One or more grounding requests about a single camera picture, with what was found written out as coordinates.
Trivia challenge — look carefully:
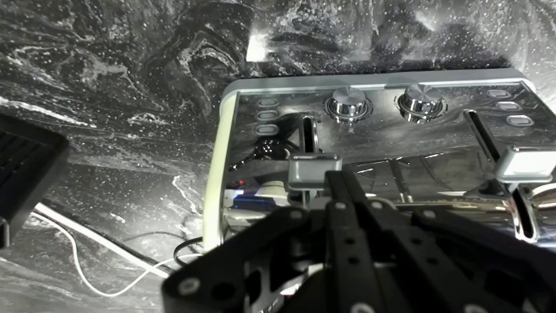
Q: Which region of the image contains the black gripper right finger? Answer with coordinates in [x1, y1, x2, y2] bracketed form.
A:
[352, 194, 556, 313]

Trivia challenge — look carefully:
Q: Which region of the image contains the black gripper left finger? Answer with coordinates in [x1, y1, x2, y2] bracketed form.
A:
[161, 170, 371, 313]

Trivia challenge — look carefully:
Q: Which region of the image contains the chrome and cream four-slot toaster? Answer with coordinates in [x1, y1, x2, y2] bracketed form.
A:
[201, 67, 556, 257]

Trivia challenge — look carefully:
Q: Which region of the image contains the chrome toaster knob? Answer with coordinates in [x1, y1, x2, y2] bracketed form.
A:
[321, 85, 373, 125]
[396, 83, 448, 125]

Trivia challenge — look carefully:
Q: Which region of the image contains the black recessed outlet box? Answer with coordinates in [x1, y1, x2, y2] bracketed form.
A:
[0, 111, 71, 250]

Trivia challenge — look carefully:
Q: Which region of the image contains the grey toaster lever handle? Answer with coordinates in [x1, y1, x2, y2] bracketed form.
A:
[286, 152, 344, 191]
[495, 144, 556, 185]

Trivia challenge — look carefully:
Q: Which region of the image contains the black toaster power cable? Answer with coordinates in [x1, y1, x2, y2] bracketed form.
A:
[172, 234, 205, 269]

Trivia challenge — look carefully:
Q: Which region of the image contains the thick white cable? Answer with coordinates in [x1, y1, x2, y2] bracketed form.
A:
[31, 199, 175, 278]

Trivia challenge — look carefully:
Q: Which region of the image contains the thin white cable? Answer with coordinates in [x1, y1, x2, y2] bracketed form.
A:
[29, 210, 179, 299]

